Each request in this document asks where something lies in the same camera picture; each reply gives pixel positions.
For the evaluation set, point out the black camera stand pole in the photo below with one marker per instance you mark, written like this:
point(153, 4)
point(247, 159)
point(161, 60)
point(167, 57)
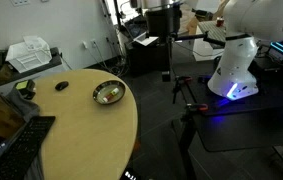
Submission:
point(168, 70)

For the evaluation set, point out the round metal bowl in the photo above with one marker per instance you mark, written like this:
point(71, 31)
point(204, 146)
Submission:
point(105, 88)

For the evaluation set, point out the black computer mouse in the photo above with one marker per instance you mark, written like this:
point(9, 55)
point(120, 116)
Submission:
point(61, 85)

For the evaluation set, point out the black yellow small device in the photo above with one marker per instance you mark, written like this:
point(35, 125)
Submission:
point(26, 88)

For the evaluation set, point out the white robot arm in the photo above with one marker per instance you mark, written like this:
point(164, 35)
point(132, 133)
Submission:
point(246, 21)

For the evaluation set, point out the dark side shelf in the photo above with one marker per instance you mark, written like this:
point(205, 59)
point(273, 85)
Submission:
point(33, 69)

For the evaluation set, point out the black keyboard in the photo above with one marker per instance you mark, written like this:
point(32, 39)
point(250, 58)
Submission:
point(16, 160)

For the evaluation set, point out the red black clamp near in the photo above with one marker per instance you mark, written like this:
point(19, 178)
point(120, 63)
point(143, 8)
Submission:
point(199, 107)

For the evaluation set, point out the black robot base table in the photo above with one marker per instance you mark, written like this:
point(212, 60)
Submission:
point(253, 122)

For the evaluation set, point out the yellow red glue stick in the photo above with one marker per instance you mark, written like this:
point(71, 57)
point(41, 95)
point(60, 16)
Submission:
point(113, 93)

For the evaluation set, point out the red black clamp far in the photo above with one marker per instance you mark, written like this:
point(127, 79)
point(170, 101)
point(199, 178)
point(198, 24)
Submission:
point(185, 79)

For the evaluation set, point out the grey cloth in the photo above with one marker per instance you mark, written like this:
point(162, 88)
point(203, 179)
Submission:
point(26, 108)

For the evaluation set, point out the black cabinet with equipment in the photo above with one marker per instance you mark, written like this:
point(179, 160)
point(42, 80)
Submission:
point(156, 20)

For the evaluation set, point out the red black clamp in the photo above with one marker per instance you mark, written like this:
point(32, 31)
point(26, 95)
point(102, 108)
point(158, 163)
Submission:
point(185, 79)
point(199, 107)

